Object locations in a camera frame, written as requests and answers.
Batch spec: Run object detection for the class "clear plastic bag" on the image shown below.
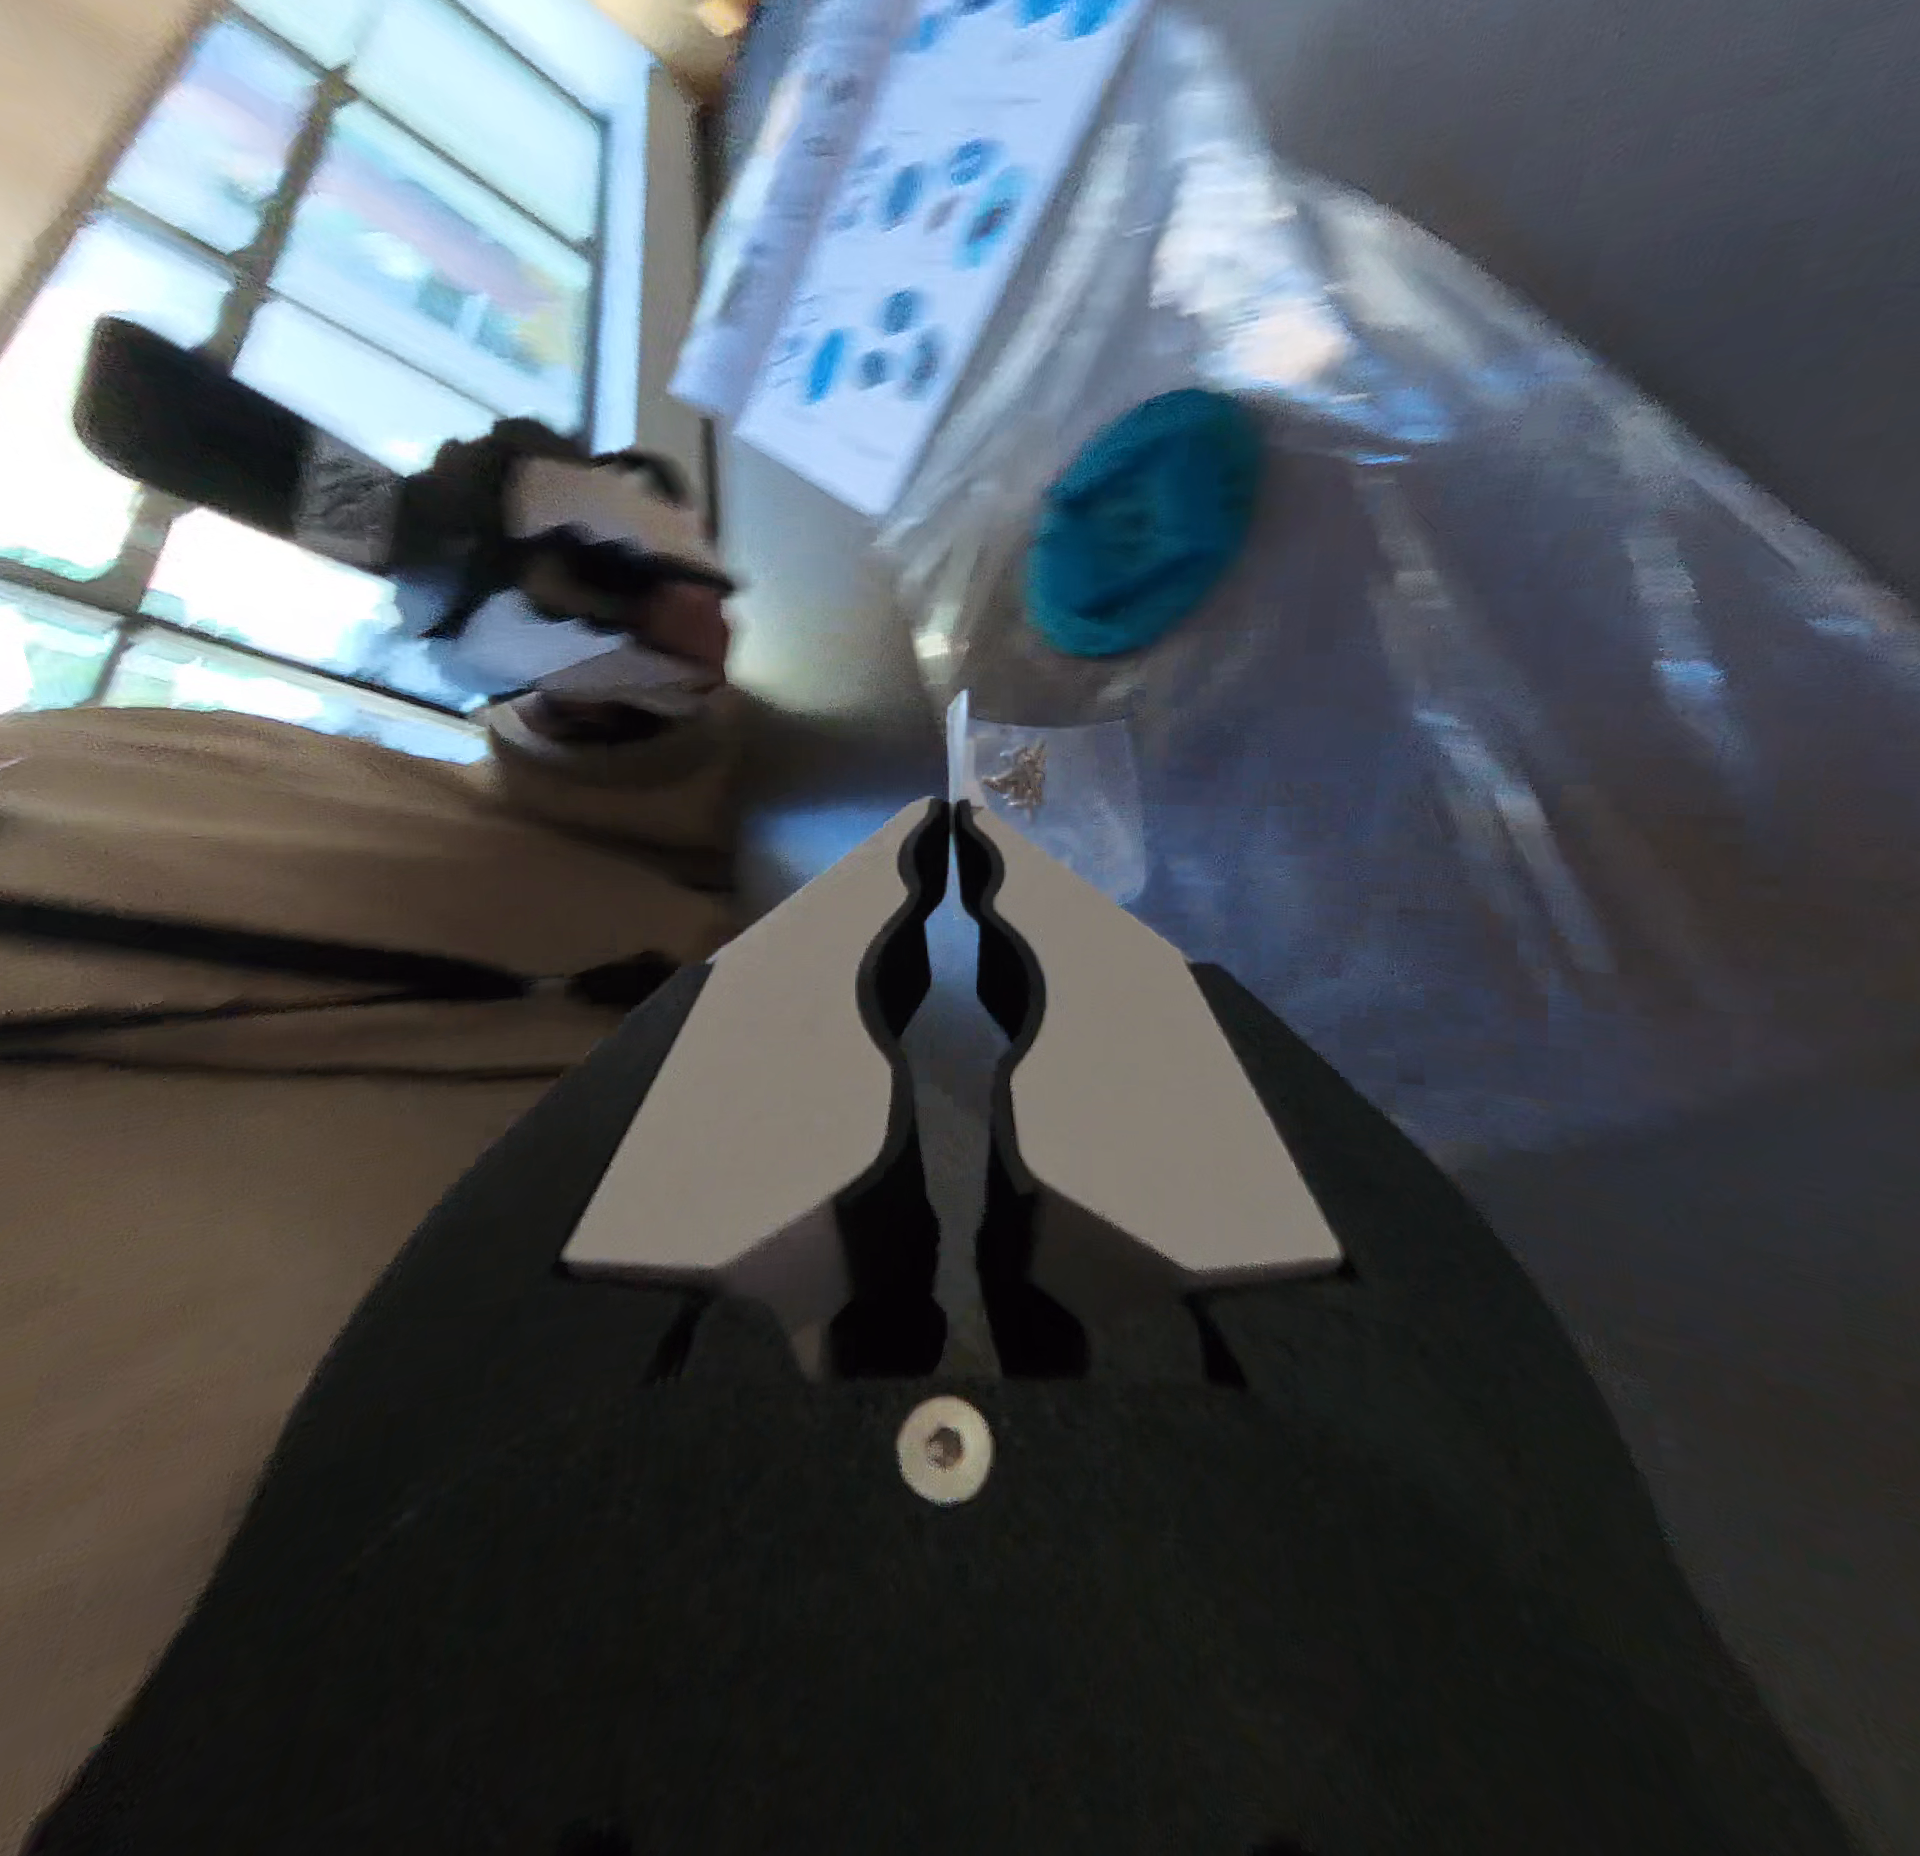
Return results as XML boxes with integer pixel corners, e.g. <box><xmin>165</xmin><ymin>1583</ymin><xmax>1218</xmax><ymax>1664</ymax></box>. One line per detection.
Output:
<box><xmin>874</xmin><ymin>10</ymin><xmax>1920</xmax><ymax>1154</ymax></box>

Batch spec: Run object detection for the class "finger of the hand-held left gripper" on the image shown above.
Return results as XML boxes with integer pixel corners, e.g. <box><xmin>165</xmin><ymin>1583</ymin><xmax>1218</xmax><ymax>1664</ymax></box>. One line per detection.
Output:
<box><xmin>498</xmin><ymin>458</ymin><xmax>746</xmax><ymax>587</ymax></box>
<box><xmin>449</xmin><ymin>597</ymin><xmax>735</xmax><ymax>720</ymax></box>

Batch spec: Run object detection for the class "assembly guide booklet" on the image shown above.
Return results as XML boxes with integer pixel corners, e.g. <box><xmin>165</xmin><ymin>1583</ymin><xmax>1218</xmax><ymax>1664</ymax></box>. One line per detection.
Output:
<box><xmin>666</xmin><ymin>0</ymin><xmax>1188</xmax><ymax>518</ymax></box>

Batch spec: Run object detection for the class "large glass window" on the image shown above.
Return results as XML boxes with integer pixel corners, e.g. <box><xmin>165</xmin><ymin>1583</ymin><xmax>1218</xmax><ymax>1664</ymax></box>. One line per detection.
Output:
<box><xmin>0</xmin><ymin>0</ymin><xmax>662</xmax><ymax>720</ymax></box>

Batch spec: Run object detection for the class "grey desk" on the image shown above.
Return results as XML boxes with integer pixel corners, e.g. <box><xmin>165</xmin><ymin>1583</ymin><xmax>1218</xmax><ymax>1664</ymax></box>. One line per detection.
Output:
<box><xmin>706</xmin><ymin>0</ymin><xmax>1920</xmax><ymax>1814</ymax></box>

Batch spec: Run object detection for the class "person's left forearm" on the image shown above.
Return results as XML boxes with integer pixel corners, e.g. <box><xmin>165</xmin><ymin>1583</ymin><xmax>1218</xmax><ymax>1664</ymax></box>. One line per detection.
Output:
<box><xmin>484</xmin><ymin>715</ymin><xmax>747</xmax><ymax>898</ymax></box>

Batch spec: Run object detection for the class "small labelled clear zip bag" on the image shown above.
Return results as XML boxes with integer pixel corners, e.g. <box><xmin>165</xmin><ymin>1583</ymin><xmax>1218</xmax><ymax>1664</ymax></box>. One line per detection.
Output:
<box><xmin>945</xmin><ymin>691</ymin><xmax>1147</xmax><ymax>898</ymax></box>

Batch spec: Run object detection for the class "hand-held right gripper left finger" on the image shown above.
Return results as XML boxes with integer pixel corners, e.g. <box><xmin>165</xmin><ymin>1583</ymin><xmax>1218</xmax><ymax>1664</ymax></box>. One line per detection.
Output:
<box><xmin>562</xmin><ymin>801</ymin><xmax>965</xmax><ymax>1388</ymax></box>

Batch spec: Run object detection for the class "person's left hand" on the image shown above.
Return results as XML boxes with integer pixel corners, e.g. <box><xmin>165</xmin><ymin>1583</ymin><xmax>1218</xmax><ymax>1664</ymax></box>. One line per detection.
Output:
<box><xmin>520</xmin><ymin>597</ymin><xmax>735</xmax><ymax>747</ymax></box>

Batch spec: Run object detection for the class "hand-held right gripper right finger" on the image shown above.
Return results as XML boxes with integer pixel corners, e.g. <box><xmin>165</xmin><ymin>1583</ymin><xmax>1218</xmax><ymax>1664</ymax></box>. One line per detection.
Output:
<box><xmin>948</xmin><ymin>801</ymin><xmax>1343</xmax><ymax>1388</ymax></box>

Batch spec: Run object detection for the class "blue perforated round metal plate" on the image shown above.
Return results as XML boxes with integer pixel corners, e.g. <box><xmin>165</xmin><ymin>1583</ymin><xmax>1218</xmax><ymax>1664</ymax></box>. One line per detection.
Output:
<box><xmin>1022</xmin><ymin>394</ymin><xmax>1276</xmax><ymax>659</ymax></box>

